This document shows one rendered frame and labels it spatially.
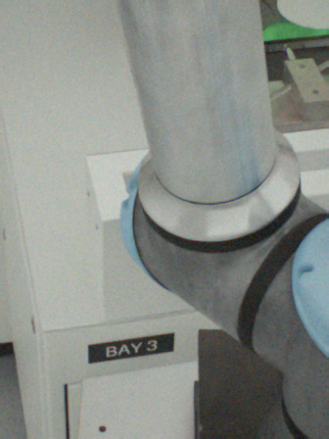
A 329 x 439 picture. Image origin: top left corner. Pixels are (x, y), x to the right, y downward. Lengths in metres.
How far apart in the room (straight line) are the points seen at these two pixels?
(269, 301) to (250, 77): 0.16
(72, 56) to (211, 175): 0.75
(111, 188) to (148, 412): 0.21
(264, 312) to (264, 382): 0.21
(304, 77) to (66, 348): 0.41
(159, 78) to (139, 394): 0.46
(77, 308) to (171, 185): 0.40
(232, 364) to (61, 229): 0.31
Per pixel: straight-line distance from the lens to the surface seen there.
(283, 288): 0.77
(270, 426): 0.88
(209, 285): 0.81
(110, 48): 1.48
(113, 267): 1.07
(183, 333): 1.17
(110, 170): 1.08
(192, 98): 0.69
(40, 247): 1.20
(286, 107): 1.30
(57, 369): 1.17
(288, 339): 0.77
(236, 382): 0.98
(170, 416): 1.06
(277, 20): 1.41
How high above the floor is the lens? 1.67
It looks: 44 degrees down
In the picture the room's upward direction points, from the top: 3 degrees clockwise
